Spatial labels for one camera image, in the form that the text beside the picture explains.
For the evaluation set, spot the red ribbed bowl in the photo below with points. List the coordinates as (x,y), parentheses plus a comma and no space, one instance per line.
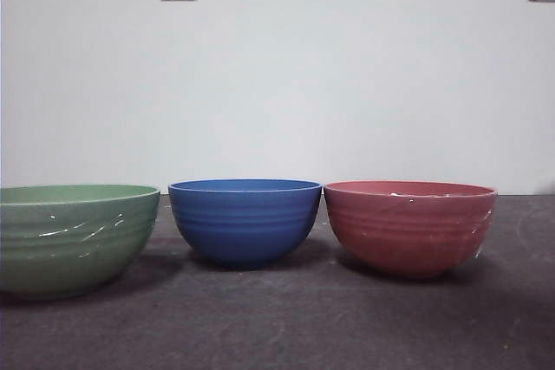
(412,235)

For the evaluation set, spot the blue ribbed bowl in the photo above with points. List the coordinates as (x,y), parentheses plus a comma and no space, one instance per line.
(245,227)

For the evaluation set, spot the green ribbed bowl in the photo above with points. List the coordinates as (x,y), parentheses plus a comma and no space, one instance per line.
(65,240)

